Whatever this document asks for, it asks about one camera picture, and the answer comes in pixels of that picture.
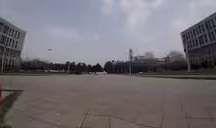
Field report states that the tall pole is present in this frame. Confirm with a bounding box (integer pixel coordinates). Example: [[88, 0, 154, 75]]
[[128, 48, 134, 76]]

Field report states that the row of dark trees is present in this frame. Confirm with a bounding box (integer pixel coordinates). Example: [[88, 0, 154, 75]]
[[19, 58, 189, 75]]

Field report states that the distant pale building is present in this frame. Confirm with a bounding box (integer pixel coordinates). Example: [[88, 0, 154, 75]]
[[133, 54, 170, 66]]

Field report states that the raised kerb strip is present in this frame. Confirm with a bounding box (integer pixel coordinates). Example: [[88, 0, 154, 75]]
[[139, 73, 216, 81]]

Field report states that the pale pole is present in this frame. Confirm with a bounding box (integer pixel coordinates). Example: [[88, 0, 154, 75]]
[[185, 49, 192, 73]]

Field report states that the large grey office building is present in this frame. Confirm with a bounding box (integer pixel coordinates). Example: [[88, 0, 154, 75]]
[[180, 9, 216, 70]]

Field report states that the grey building with window grid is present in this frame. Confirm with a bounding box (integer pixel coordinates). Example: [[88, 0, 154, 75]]
[[0, 14, 27, 73]]

